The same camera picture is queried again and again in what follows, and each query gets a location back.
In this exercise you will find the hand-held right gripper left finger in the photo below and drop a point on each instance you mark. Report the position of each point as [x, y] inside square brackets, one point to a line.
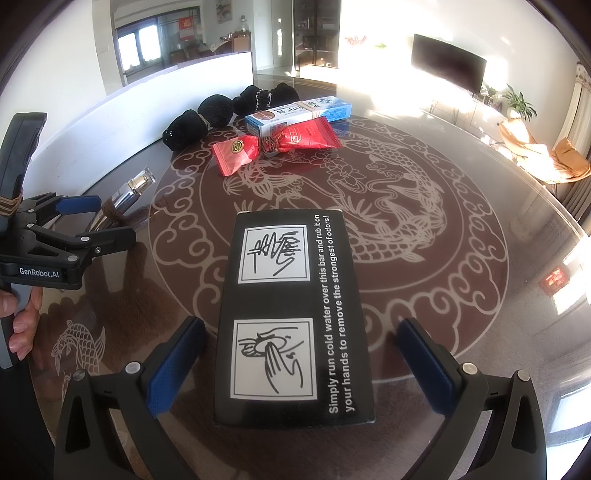
[173, 364]

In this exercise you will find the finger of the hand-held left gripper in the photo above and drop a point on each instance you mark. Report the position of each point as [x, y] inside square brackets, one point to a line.
[113, 241]
[81, 204]

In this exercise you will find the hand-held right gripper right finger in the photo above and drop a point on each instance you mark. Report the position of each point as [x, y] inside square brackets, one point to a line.
[425, 364]

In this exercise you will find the small silver bottle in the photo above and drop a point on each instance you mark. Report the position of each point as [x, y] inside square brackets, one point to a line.
[124, 196]

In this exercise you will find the black box with hand drawings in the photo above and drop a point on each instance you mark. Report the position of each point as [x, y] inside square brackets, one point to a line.
[332, 300]

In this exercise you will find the black plush hair band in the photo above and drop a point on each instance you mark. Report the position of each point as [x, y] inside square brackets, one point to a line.
[214, 110]

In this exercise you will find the white blue ointment box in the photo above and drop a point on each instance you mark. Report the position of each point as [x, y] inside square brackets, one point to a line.
[318, 108]

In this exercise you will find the patterned glass desktop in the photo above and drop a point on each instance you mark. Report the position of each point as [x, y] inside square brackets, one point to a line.
[461, 277]

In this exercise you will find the person's left hand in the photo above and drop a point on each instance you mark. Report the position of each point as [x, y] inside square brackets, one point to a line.
[27, 327]

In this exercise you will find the red sachet with gold emblem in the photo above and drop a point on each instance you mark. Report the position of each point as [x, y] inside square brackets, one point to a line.
[235, 159]

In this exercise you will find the window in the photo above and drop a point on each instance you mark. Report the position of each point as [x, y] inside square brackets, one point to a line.
[138, 48]

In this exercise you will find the red paper door sign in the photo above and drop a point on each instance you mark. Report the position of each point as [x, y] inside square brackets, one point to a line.
[186, 27]

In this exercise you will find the red striped sachet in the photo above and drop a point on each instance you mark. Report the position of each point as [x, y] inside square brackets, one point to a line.
[304, 134]

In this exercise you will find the grey curtain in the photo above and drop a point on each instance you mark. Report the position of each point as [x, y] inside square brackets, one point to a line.
[577, 198]

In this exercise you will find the orange lounge chair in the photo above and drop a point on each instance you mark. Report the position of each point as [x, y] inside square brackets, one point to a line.
[568, 159]

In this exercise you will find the white television stand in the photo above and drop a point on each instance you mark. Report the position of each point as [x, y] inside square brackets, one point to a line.
[471, 113]

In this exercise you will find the green potted plant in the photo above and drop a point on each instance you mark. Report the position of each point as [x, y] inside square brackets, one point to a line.
[519, 104]

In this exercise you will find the small potted plant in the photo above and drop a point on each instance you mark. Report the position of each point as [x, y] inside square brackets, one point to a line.
[490, 94]

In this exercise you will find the dark glass display cabinet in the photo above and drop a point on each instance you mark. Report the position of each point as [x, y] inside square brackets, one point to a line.
[318, 27]

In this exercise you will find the cream standing air conditioner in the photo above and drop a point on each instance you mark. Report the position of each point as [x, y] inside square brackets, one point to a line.
[579, 106]

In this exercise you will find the black television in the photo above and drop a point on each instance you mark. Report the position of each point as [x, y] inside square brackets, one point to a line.
[448, 62]

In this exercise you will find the red flower bouquet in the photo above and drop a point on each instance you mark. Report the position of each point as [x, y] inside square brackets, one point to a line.
[355, 41]

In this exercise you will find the framed wall picture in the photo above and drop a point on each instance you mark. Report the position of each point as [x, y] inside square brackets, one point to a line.
[224, 11]

